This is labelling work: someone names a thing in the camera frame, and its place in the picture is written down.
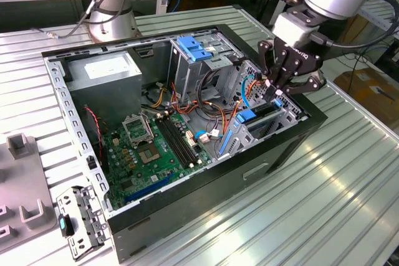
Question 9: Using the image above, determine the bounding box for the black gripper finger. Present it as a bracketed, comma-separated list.
[276, 60, 327, 95]
[257, 40, 287, 102]

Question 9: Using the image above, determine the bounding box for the orange red power wire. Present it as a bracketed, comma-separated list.
[245, 72, 269, 98]

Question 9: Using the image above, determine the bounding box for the hard disk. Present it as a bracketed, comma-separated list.
[218, 97, 286, 157]

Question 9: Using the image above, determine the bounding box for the grey metal disk bay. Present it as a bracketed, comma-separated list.
[214, 59, 309, 160]

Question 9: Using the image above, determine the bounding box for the brown cardboard box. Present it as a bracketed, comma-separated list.
[333, 68, 399, 123]

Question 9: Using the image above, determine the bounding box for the blue plastic drive latch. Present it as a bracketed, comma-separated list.
[176, 37, 214, 63]

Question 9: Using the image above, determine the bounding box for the metal slat side table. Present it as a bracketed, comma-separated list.
[355, 0, 399, 35]

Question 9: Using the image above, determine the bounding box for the grey optical drive cage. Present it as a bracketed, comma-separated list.
[166, 31, 247, 103]

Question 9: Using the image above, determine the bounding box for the black RAM slot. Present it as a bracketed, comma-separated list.
[155, 118, 191, 169]
[163, 115, 200, 164]

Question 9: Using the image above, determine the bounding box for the green motherboard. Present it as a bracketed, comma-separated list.
[101, 112, 214, 211]

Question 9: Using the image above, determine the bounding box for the CPU socket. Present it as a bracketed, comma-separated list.
[137, 143, 163, 166]

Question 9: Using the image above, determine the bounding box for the black PC case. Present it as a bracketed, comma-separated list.
[41, 23, 329, 264]

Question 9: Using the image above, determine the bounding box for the metal socket cover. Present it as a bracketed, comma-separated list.
[122, 115, 156, 149]

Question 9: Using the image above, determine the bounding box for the grey power supply unit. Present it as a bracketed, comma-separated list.
[64, 50, 144, 126]

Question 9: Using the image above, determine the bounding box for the blue expansion slot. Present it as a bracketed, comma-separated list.
[123, 172, 176, 204]

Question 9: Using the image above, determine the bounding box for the black case fan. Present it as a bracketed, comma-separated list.
[83, 106, 110, 173]

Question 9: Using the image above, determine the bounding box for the grey parts rack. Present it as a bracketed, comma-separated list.
[0, 133, 59, 254]

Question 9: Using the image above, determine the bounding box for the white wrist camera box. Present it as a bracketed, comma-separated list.
[271, 12, 327, 49]

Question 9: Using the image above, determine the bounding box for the blue data wire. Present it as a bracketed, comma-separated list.
[241, 74, 261, 110]

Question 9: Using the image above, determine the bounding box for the black camera cable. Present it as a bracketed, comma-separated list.
[311, 0, 399, 49]

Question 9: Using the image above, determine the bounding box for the orange black wire bundle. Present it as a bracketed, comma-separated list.
[140, 80, 247, 142]

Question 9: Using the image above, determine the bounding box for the white connector front panel wire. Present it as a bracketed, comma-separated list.
[193, 128, 226, 145]

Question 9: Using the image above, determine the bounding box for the red black fan wire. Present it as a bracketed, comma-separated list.
[84, 107, 103, 158]

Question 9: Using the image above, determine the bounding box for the grey cable metal connector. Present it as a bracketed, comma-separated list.
[30, 27, 94, 40]

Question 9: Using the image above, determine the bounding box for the metal rear slot bracket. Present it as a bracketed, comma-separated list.
[55, 184, 109, 261]

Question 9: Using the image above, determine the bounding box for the black teal bracket latch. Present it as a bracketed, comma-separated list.
[57, 214, 75, 237]

